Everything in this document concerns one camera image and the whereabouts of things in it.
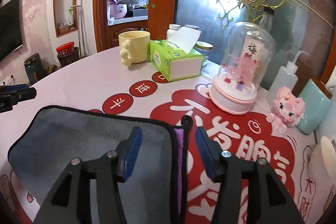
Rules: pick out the pink rice cooker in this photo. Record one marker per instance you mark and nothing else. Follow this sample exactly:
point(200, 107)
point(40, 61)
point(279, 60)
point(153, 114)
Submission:
point(119, 10)

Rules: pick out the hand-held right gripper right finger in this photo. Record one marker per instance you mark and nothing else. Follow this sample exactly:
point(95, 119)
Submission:
point(205, 154)

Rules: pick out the mint green container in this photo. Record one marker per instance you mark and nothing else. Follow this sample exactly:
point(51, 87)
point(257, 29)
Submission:
point(313, 108)

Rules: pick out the red round tin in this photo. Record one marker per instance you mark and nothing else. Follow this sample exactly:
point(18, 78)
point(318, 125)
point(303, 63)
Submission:
point(65, 48)

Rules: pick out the grey towel with black trim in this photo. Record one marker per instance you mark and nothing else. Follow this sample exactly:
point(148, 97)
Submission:
point(65, 140)

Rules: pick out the dark green air fryer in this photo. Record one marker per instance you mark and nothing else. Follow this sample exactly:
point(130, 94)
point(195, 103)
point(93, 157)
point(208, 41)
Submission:
point(31, 68)

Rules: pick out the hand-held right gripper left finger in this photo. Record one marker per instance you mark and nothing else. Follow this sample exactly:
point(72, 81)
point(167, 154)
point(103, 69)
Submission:
point(133, 153)

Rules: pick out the clear glass bottle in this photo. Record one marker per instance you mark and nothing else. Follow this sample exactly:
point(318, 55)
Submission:
point(266, 19)

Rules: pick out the green tissue box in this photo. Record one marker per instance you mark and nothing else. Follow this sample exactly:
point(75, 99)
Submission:
point(173, 61)

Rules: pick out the glass jar with lid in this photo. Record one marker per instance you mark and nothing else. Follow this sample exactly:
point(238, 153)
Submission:
point(203, 52)

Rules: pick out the pink block figurine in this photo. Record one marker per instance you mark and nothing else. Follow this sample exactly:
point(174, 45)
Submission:
point(286, 109)

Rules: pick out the yellow ceramic mug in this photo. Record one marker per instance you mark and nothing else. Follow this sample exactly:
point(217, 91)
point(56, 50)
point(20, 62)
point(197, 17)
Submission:
point(134, 47)

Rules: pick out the white bowl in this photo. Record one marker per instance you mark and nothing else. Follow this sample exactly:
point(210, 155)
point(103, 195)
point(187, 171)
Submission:
point(325, 161)

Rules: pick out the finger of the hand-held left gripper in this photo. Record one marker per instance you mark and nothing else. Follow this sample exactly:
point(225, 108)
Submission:
point(19, 94)

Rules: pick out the black television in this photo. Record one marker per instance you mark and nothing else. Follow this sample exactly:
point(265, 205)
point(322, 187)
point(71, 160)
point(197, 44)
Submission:
point(9, 27)

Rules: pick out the brown wicker basket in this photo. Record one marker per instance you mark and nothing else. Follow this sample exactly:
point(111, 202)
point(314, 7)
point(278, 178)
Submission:
point(68, 57)

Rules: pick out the glass dome with pink flowers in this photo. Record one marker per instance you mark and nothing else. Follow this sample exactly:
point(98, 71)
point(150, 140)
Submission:
point(242, 66)

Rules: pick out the white squeeze bottle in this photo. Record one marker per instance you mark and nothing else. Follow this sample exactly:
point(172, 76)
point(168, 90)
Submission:
point(282, 82)

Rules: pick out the white pill bottle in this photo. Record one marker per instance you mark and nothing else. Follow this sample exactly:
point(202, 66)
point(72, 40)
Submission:
point(172, 29)

